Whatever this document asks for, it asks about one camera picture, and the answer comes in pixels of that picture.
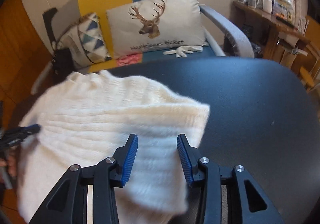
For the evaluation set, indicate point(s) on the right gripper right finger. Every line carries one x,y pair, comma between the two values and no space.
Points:
246,200

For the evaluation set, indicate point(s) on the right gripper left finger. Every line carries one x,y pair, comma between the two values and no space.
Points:
67,201

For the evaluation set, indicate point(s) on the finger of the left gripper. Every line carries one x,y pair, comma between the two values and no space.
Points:
30,130

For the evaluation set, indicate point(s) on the cream knitted sweater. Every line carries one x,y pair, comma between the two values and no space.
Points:
87,117

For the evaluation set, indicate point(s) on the wooden folding chair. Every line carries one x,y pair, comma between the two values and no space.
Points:
312,39

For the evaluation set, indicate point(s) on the person's left hand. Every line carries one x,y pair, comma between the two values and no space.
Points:
10,162

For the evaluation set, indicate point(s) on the black handbag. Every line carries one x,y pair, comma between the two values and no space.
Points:
62,62

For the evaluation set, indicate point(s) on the triangle pattern cushion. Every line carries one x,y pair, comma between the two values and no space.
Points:
84,39

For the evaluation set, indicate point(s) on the white glove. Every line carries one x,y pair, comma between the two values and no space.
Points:
183,51

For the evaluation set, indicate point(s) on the pink cloth on sofa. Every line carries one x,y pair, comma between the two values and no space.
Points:
129,59

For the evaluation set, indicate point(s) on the wooden side table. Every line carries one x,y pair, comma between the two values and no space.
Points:
284,44

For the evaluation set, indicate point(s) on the blue yellow grey sofa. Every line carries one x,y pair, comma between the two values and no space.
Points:
104,34

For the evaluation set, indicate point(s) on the deer print cushion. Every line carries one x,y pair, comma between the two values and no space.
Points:
153,25

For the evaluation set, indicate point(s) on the black remote control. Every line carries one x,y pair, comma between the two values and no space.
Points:
287,23

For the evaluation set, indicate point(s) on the white mug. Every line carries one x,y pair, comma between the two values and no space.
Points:
267,6

